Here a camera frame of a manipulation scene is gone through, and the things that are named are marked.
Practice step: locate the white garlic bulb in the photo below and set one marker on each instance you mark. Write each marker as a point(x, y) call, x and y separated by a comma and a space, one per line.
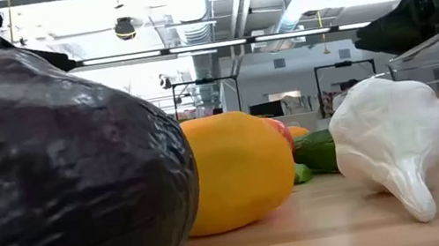
point(391, 134)

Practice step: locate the small green chili pepper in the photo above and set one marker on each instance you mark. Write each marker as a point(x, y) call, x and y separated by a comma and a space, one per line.
point(302, 173)

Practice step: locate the person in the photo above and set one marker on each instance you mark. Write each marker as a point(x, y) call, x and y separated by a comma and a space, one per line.
point(349, 83)

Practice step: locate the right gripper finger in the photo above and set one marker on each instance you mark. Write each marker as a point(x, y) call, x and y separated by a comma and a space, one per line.
point(388, 34)

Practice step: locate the black workstation frame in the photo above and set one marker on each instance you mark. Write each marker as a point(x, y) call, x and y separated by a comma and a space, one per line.
point(343, 63)

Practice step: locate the black hanging dome camera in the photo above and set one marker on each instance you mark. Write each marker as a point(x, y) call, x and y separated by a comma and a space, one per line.
point(124, 28)

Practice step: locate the dark green cucumber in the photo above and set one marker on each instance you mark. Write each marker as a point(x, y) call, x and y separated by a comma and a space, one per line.
point(318, 151)

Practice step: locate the orange tomato green calyx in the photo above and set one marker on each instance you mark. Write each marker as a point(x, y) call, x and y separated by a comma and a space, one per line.
point(283, 132)

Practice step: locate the purple cabbage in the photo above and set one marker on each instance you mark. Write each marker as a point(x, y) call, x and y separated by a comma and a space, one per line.
point(55, 182)

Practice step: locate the orange fruit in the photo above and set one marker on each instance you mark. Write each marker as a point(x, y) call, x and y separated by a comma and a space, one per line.
point(240, 168)
point(298, 131)

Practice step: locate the long LED light bar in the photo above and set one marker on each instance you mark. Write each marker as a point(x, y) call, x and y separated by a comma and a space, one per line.
point(206, 46)

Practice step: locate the grey plastic basket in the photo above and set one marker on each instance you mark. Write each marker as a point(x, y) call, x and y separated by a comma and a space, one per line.
point(306, 119)

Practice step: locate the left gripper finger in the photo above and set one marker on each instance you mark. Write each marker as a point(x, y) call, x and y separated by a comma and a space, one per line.
point(38, 57)

